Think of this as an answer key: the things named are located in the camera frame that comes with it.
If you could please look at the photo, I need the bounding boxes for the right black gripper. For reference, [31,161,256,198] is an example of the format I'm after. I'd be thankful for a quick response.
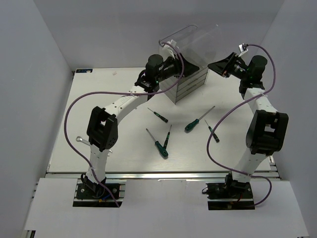
[208,52,250,80]

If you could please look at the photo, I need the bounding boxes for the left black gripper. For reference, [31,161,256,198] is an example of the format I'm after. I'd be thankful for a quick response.
[156,53,200,83]

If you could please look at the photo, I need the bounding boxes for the clear acrylic drawer cabinet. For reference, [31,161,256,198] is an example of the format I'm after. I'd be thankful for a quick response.
[158,24,221,104]

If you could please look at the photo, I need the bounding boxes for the large green screwdriver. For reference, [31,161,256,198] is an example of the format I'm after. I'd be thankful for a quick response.
[184,106,215,133]

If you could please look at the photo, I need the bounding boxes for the small screwdriver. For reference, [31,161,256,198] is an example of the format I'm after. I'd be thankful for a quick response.
[163,125,172,149]
[148,108,168,123]
[205,120,220,143]

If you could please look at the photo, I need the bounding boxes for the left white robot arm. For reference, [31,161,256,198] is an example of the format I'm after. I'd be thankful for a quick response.
[81,54,200,198]

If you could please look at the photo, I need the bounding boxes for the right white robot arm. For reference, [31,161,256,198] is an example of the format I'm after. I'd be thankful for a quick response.
[208,53,289,198]

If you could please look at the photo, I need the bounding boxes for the left blue table label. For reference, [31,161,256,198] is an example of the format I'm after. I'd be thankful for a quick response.
[75,68,93,73]

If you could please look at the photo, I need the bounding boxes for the silver combination wrench lower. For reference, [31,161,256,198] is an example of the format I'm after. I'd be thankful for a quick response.
[76,136,91,146]

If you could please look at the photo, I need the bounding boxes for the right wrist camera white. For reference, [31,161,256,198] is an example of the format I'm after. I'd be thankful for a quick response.
[238,44,249,57]

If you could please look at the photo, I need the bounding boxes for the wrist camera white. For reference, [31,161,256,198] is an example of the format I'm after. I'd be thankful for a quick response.
[238,44,249,57]
[159,40,178,61]

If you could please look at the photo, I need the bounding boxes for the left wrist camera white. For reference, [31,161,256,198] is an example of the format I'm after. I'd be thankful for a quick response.
[159,40,178,61]

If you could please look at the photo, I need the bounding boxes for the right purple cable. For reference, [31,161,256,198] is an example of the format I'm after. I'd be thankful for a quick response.
[207,44,277,207]

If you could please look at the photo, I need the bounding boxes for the purple cable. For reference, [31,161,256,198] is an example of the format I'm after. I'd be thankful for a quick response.
[207,44,277,207]
[63,41,185,208]

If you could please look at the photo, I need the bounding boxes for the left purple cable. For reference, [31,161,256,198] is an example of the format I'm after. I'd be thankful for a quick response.
[63,41,185,208]

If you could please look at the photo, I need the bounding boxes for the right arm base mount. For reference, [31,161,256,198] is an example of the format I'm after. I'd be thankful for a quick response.
[202,173,255,211]

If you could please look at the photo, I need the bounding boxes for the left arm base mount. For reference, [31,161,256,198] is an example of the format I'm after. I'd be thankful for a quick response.
[72,174,125,208]

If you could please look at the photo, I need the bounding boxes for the aluminium table front rail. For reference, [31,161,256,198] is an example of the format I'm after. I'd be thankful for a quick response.
[47,171,280,180]

